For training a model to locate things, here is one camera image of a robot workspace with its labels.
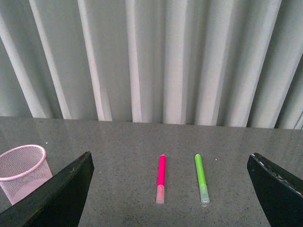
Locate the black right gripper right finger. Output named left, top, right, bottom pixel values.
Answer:
left=247, top=153, right=303, bottom=227

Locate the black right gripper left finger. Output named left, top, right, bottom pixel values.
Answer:
left=0, top=152, right=94, bottom=227

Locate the pink highlighter pen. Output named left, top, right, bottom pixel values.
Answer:
left=156, top=155, right=166, bottom=204

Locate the pink mesh pen cup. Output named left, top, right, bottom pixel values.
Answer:
left=0, top=144, right=53, bottom=205

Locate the green highlighter pen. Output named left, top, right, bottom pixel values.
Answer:
left=195, top=154, right=210, bottom=207

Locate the white pleated curtain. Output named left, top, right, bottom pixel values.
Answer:
left=0, top=0, right=303, bottom=130

